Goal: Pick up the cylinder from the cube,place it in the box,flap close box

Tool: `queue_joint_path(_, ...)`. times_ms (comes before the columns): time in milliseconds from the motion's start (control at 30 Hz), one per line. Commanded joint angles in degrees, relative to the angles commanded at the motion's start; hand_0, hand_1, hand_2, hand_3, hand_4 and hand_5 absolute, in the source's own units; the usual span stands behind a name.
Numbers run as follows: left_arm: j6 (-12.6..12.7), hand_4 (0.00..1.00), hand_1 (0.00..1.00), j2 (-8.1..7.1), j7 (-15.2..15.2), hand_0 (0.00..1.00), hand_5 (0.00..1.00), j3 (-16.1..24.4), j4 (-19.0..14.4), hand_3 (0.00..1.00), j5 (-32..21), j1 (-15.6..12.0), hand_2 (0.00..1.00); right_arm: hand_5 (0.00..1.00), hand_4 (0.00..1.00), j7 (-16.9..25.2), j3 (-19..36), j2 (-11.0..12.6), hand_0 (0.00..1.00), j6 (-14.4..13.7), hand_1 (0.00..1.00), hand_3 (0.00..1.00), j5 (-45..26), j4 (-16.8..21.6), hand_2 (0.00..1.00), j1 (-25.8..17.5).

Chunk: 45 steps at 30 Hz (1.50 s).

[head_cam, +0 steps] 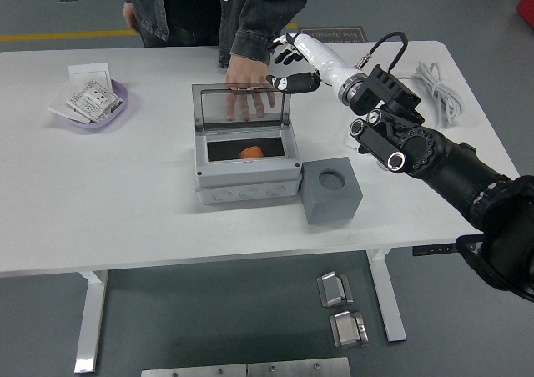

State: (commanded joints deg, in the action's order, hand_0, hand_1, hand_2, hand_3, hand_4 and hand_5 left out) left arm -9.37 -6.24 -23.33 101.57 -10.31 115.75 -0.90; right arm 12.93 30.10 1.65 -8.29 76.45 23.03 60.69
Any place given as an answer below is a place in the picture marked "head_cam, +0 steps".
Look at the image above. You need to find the grey metal base plate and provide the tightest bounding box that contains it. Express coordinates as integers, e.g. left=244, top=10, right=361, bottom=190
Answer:
left=246, top=356, right=352, bottom=377
left=140, top=364, right=248, bottom=377

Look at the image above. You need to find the grey cube with round hole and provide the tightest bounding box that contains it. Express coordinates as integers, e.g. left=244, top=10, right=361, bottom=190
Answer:
left=300, top=156, right=363, bottom=227

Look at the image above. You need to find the person's left hand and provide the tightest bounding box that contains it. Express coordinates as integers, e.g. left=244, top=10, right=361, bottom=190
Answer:
left=224, top=53, right=277, bottom=123

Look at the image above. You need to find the white socket panel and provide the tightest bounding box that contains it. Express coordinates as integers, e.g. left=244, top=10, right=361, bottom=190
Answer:
left=65, top=80, right=123, bottom=123

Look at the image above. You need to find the black table control panel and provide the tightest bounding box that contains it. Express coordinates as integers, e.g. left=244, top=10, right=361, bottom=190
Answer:
left=412, top=243, right=460, bottom=256

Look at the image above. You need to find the person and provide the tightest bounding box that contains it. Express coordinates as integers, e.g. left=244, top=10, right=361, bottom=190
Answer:
left=115, top=0, right=316, bottom=123

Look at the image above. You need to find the red object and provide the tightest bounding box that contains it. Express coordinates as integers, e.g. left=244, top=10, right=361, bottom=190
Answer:
left=516, top=0, right=534, bottom=28

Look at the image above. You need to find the white blank switch plate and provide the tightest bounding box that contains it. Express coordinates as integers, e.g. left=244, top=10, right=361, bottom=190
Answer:
left=68, top=63, right=113, bottom=90

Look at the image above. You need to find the small metal floor bracket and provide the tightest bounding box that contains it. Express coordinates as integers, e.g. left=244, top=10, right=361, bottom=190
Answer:
left=329, top=309, right=370, bottom=349
left=316, top=271, right=355, bottom=309

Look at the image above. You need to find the grey junction box clear lid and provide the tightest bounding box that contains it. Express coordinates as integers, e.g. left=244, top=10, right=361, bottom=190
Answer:
left=191, top=83, right=302, bottom=205

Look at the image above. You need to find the white flat cover plate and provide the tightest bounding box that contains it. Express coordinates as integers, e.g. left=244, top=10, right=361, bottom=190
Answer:
left=48, top=80, right=92, bottom=124

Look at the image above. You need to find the person's right hand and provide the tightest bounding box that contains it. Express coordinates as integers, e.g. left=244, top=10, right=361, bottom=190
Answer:
left=122, top=0, right=139, bottom=32

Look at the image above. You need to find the brown floor sign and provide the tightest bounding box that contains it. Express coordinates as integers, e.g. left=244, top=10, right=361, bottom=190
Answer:
left=300, top=26, right=369, bottom=44

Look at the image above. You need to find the white table leg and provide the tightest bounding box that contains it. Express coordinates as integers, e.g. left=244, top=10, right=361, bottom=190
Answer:
left=73, top=270, right=110, bottom=374
left=366, top=247, right=408, bottom=344

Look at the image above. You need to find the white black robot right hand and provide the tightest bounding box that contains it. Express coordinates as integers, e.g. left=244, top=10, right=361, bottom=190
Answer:
left=265, top=33, right=355, bottom=94

